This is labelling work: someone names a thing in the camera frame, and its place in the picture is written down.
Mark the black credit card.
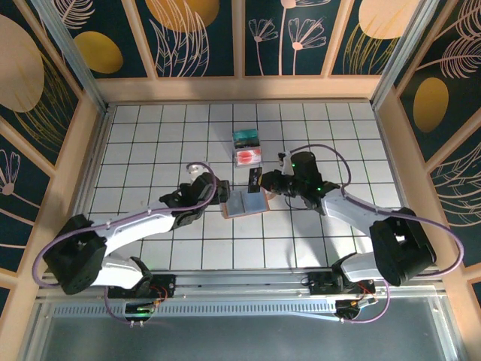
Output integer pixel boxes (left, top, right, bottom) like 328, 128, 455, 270
247, 168, 263, 195

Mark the red and white card stack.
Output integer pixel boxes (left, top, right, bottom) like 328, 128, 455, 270
234, 148, 262, 165

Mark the teal card packet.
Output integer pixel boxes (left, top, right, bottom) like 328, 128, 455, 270
231, 129, 264, 169

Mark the black electronics module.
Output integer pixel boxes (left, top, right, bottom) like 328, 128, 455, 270
335, 296, 377, 320
125, 300, 158, 320

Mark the grey metal sheet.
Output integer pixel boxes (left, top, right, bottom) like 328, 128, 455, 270
22, 300, 459, 361

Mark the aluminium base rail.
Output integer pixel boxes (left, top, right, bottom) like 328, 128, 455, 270
37, 267, 446, 302

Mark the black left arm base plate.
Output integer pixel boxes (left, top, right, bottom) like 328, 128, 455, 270
107, 273, 177, 300

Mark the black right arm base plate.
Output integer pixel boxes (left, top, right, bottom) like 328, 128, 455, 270
307, 271, 377, 296

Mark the slotted grey cable duct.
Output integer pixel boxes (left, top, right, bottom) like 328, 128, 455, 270
52, 302, 339, 317

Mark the aluminium frame post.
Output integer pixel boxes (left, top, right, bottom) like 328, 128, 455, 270
370, 0, 440, 110
32, 0, 110, 112

